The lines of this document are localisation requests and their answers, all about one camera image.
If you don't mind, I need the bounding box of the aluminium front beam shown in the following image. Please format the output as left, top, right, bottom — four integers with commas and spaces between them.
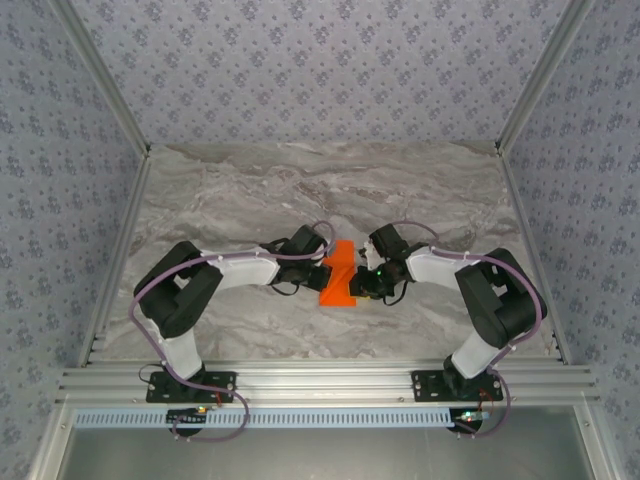
55, 363, 601, 406

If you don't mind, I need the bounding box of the grey metal panel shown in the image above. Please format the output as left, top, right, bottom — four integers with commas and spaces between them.
29, 404, 616, 480

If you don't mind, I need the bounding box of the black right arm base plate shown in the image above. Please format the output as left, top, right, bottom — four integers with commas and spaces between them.
410, 369, 503, 403

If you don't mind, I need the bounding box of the light blue slotted cable duct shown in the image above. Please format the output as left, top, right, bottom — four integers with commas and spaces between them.
73, 407, 494, 430

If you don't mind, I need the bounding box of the aluminium side rail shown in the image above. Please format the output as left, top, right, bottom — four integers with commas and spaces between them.
497, 149, 574, 366
77, 149, 152, 369

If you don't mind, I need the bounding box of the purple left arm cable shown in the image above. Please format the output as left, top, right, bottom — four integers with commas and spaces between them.
128, 220, 336, 445

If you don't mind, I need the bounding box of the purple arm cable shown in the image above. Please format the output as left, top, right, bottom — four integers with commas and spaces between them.
128, 220, 336, 445
387, 219, 547, 439

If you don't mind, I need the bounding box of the black bracket with circuit board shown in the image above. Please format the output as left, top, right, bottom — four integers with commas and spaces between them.
447, 407, 494, 437
166, 407, 209, 432

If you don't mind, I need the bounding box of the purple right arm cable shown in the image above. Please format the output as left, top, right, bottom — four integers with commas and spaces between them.
387, 219, 547, 439

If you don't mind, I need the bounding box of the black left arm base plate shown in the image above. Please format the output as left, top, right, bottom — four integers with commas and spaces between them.
145, 370, 238, 404

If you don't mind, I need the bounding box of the aluminium frame post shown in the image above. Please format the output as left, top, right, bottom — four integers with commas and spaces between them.
494, 0, 599, 156
49, 0, 152, 157

